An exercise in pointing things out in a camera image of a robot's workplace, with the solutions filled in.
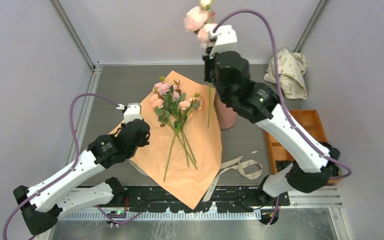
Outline pink flowers with green stems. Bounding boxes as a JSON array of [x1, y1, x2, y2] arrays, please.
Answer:
[[150, 76, 203, 181]]

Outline green orange flower bouquet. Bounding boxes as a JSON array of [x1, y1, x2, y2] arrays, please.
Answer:
[[131, 70, 223, 210]]

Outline pink flower stem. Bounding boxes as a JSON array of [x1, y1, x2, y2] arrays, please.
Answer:
[[183, 0, 218, 129]]

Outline cream printed ribbon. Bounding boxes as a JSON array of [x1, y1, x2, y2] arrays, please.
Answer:
[[202, 156, 263, 202]]

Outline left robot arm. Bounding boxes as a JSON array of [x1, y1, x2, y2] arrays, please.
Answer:
[[13, 119, 150, 236]]

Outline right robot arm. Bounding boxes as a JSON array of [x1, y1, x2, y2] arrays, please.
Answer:
[[202, 51, 340, 206]]

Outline pink cylindrical vase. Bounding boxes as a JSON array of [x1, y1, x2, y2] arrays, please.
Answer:
[[214, 93, 238, 130]]

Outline crumpled printed paper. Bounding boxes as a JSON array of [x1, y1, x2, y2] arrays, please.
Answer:
[[276, 48, 308, 100]]

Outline orange compartment tray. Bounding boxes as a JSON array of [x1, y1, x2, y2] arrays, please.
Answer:
[[265, 110, 341, 174]]

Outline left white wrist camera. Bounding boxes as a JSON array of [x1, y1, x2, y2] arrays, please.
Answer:
[[116, 103, 143, 124]]

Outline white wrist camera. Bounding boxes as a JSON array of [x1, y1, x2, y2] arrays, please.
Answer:
[[207, 25, 238, 59], [116, 103, 143, 124]]

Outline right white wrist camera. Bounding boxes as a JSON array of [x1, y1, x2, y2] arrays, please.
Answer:
[[207, 25, 238, 59]]

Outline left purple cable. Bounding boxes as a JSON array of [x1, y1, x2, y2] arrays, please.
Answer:
[[2, 92, 143, 240]]

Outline aluminium frame rail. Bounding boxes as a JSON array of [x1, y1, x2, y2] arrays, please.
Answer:
[[63, 64, 103, 168]]

